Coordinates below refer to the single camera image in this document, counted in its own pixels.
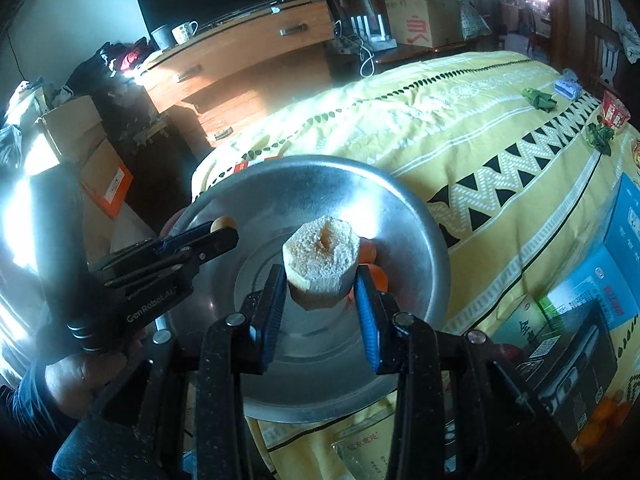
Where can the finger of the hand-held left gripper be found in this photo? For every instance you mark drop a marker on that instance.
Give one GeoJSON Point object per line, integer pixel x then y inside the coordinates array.
{"type": "Point", "coordinates": [217, 247]}
{"type": "Point", "coordinates": [185, 240]}

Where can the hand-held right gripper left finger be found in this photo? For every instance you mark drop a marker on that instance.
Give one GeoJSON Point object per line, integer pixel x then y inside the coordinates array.
{"type": "Point", "coordinates": [270, 320]}

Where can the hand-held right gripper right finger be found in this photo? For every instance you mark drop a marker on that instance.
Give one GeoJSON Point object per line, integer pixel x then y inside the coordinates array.
{"type": "Point", "coordinates": [369, 320]}

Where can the small tan pear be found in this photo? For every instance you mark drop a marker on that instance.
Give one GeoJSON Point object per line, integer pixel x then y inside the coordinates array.
{"type": "Point", "coordinates": [223, 223]}

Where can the peeled sugarcane chunk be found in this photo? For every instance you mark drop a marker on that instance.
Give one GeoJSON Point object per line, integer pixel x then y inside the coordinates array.
{"type": "Point", "coordinates": [320, 255]}

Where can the round metal basin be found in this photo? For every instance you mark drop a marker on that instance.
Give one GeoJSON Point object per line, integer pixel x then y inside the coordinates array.
{"type": "Point", "coordinates": [350, 195]}

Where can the person's left forearm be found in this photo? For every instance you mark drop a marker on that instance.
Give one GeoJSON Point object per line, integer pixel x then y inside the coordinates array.
{"type": "Point", "coordinates": [22, 400]}

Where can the person's left hand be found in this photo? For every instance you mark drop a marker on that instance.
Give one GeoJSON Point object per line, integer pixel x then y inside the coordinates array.
{"type": "Point", "coordinates": [85, 375]}

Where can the mandarin orange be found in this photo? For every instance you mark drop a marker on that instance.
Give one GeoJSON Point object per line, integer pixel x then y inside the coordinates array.
{"type": "Point", "coordinates": [368, 251]}
{"type": "Point", "coordinates": [377, 280]}

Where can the small red box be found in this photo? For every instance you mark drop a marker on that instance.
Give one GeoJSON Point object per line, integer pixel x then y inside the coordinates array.
{"type": "Point", "coordinates": [242, 166]}

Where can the orange label cardboard box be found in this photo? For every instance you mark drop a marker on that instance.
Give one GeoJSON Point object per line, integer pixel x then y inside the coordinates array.
{"type": "Point", "coordinates": [107, 177]}

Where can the white flat packet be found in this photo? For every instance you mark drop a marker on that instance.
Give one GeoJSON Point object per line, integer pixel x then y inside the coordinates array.
{"type": "Point", "coordinates": [362, 452]}

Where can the open cardboard box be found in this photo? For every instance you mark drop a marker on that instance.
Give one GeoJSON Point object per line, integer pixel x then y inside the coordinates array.
{"type": "Point", "coordinates": [75, 130]}

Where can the green carton box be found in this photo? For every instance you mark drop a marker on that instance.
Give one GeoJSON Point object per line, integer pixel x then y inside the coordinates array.
{"type": "Point", "coordinates": [525, 325]}

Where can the dark clothes pile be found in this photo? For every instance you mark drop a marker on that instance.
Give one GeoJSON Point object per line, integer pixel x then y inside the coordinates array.
{"type": "Point", "coordinates": [120, 57]}

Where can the yellow patterned blanket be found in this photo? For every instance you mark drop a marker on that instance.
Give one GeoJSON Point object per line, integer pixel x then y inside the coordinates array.
{"type": "Point", "coordinates": [400, 120]}

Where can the wooden dresser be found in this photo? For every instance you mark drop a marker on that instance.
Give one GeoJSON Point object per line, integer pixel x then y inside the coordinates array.
{"type": "Point", "coordinates": [240, 45]}

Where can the dark grey cup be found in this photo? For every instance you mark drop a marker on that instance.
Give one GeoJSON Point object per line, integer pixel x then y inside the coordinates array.
{"type": "Point", "coordinates": [161, 37]}

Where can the white dotted mug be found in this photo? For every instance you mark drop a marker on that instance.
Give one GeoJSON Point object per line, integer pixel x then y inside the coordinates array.
{"type": "Point", "coordinates": [182, 33]}

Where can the black carton box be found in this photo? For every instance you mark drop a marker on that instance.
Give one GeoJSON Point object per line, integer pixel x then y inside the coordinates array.
{"type": "Point", "coordinates": [575, 360]}

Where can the blue carton box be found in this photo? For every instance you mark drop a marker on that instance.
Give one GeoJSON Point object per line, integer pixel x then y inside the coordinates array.
{"type": "Point", "coordinates": [600, 280]}

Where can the white power strip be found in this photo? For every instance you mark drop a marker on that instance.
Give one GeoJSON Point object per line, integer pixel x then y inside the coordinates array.
{"type": "Point", "coordinates": [350, 45]}

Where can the orange picture packet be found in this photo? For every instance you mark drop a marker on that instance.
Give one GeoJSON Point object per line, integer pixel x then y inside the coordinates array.
{"type": "Point", "coordinates": [600, 422]}

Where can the white router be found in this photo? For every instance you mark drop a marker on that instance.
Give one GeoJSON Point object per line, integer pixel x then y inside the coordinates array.
{"type": "Point", "coordinates": [370, 27]}

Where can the dark wooden side table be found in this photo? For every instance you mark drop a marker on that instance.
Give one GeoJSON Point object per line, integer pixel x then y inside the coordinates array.
{"type": "Point", "coordinates": [405, 54]}

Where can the red print cardboard box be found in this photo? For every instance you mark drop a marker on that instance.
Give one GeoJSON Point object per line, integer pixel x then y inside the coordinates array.
{"type": "Point", "coordinates": [425, 22]}

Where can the small blue packet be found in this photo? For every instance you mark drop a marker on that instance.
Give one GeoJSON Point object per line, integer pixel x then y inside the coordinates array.
{"type": "Point", "coordinates": [567, 87]}

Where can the orange snack packet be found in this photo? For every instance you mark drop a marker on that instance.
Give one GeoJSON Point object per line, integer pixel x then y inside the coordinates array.
{"type": "Point", "coordinates": [636, 152]}

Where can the red snack packet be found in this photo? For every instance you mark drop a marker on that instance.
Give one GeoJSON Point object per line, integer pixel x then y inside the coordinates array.
{"type": "Point", "coordinates": [615, 112]}

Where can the carved wooden chair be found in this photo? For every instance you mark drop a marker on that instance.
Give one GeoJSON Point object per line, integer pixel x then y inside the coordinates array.
{"type": "Point", "coordinates": [605, 55]}

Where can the mixed clothes pile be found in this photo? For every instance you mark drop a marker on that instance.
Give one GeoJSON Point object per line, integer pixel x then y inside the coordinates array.
{"type": "Point", "coordinates": [630, 40]}

